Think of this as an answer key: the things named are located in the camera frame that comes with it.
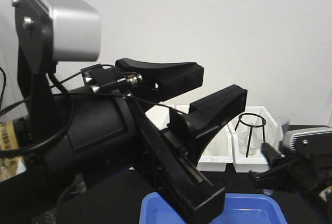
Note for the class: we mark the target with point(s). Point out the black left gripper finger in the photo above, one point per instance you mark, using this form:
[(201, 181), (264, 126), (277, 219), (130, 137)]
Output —
[(206, 117), (163, 81)]

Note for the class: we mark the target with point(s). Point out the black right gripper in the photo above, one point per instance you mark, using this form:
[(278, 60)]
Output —
[(305, 174)]

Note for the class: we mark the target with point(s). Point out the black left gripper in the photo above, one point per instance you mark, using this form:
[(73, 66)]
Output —
[(110, 131)]

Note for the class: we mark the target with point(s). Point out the clear glass test tube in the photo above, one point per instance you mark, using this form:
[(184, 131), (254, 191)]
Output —
[(278, 133)]

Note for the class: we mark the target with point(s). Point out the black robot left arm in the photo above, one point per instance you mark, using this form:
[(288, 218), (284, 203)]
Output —
[(27, 186)]

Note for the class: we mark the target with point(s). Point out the glass flask in right bin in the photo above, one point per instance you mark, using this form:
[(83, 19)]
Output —
[(254, 143)]

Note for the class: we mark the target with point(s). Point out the left white storage bin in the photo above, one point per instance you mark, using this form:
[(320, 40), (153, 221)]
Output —
[(159, 116)]

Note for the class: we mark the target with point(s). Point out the white storage bin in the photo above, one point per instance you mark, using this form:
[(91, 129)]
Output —
[(257, 162), (159, 116), (218, 153)]

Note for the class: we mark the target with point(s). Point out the right white storage bin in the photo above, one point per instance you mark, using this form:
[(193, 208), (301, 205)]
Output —
[(257, 162)]

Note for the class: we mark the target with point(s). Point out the middle white storage bin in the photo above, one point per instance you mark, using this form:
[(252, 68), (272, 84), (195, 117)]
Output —
[(218, 153)]

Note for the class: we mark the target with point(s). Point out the blue plastic tray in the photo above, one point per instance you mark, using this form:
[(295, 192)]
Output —
[(238, 208)]

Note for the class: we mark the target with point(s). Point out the black wire tripod stand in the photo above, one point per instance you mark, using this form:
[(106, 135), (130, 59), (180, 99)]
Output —
[(255, 122)]

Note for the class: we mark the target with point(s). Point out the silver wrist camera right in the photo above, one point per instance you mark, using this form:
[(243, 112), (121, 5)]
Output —
[(309, 141)]

